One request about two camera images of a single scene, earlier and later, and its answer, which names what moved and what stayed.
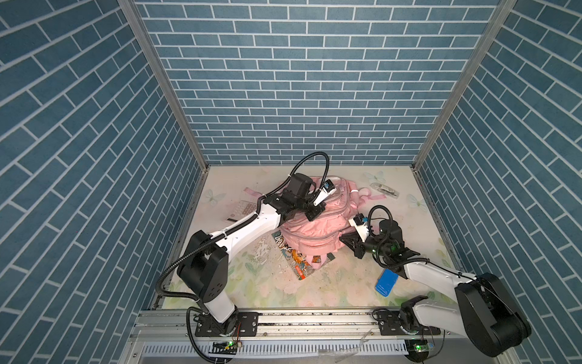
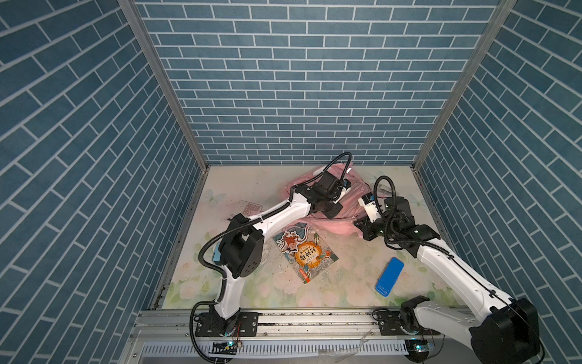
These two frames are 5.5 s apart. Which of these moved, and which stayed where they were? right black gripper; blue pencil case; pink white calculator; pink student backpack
Moved: right black gripper; pink student backpack
Stayed: pink white calculator; blue pencil case
